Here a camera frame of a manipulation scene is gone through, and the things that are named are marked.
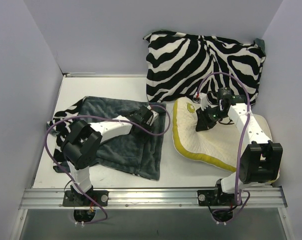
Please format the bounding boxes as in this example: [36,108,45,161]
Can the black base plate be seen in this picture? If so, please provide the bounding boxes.
[62,190,109,207]
[197,189,237,207]

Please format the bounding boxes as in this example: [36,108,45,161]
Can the cream quilted pillow yellow trim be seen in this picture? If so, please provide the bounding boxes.
[172,97,272,173]

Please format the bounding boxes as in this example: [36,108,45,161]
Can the grey zebra pillowcase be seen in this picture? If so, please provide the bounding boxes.
[46,96,166,181]

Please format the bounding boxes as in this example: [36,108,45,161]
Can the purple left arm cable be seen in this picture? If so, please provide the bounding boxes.
[46,104,171,223]

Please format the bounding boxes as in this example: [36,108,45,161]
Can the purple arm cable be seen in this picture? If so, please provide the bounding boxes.
[195,71,251,224]
[46,104,171,223]

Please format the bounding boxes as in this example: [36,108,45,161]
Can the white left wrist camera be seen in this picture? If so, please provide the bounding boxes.
[146,105,159,126]

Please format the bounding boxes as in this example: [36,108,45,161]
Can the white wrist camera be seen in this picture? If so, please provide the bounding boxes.
[192,92,210,107]
[146,105,159,126]

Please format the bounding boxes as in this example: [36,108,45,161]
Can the aluminium back rail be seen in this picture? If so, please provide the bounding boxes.
[64,72,97,78]

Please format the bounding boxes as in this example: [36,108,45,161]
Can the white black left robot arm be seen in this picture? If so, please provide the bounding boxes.
[61,106,159,206]

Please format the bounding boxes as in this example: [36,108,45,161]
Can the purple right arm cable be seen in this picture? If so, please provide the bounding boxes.
[195,71,251,224]

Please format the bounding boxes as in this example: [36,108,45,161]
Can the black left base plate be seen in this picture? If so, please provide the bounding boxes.
[62,190,109,207]

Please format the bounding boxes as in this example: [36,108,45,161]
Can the zebra print pillow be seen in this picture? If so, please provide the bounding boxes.
[143,30,266,105]

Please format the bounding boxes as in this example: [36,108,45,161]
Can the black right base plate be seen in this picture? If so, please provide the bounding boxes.
[197,189,237,207]

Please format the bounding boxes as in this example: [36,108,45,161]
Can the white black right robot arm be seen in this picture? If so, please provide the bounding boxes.
[193,87,283,205]

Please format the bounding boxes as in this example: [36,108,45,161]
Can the aluminium front rail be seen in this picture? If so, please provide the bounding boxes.
[19,185,288,210]

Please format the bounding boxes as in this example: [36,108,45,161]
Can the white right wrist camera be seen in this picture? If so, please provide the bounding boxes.
[192,92,210,107]

